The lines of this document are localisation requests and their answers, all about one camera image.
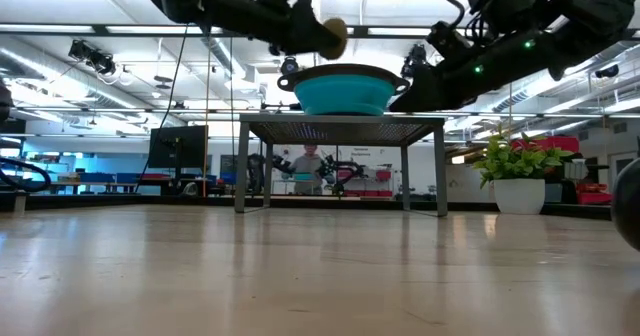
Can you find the black monitor on stand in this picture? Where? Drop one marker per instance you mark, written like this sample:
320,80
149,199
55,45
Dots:
177,146

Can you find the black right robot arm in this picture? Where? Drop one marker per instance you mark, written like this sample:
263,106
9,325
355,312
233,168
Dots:
575,31

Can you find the round black ceiling device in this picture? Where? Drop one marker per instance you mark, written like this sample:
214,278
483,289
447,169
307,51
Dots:
289,66

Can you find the background black robot arm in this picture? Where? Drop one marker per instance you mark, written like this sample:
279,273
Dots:
345,168
262,173

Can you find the red storage bin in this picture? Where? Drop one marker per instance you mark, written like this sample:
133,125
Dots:
560,143
595,196

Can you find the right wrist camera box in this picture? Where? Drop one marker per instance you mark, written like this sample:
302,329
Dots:
445,36

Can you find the brown kiwi fruit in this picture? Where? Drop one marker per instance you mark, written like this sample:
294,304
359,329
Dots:
334,23

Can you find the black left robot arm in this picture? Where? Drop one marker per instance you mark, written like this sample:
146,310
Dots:
200,1

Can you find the blue collapsible bowl grey rim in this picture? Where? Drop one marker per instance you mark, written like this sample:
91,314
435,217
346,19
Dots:
345,96

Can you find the grey perforated metal stand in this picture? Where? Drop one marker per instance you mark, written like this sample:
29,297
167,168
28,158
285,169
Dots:
350,121

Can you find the black ceiling fixture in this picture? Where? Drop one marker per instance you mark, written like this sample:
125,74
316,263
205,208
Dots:
100,61

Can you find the green potted plant white pot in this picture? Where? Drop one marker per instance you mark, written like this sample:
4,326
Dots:
520,196

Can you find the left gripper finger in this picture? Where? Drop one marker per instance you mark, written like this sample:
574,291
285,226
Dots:
310,31

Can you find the person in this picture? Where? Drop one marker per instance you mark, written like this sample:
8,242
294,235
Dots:
307,168

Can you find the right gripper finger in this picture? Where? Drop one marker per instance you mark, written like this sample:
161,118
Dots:
422,78
425,100

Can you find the dark round fruit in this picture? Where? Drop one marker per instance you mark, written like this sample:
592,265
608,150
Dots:
630,206

